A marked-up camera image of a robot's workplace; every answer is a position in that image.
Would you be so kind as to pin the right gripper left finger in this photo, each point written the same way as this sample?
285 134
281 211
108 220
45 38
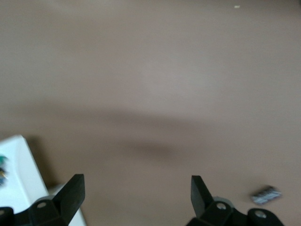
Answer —
70 195

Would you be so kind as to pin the deep white cabinet drawer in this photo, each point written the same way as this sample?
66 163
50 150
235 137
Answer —
21 183

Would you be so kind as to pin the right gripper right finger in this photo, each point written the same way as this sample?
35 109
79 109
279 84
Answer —
200 197

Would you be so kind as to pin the dark cylindrical capacitor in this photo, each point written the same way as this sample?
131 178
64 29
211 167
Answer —
265 195

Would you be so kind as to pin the green push button switch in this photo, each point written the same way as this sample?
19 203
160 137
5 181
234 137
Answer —
2 169

